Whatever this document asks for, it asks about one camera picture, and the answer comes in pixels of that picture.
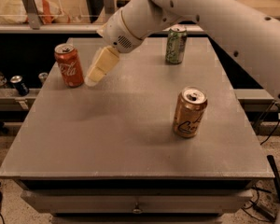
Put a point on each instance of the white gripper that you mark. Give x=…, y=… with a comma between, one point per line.
x=118, y=31

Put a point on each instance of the red coke can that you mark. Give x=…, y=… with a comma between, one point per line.
x=68, y=61

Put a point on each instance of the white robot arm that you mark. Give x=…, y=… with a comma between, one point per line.
x=250, y=37

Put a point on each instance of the silver can top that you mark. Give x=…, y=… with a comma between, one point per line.
x=43, y=77

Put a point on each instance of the green soda can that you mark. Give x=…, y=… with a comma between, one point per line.
x=176, y=44

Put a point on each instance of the dark blue soda can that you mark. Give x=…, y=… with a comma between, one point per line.
x=19, y=85

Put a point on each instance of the gold LaCroix can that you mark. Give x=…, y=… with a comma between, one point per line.
x=190, y=106

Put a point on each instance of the white orange bag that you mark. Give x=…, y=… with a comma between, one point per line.
x=14, y=12

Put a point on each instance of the grey drawer with knob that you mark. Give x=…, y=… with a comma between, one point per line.
x=137, y=201

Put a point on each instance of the black pole right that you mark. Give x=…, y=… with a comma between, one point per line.
x=276, y=178

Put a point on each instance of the middle metal bracket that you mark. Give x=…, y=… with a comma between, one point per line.
x=109, y=9

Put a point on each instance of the metal bracket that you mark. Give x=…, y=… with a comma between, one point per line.
x=32, y=14
x=109, y=9

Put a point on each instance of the left metal bracket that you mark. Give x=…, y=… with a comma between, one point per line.
x=32, y=14

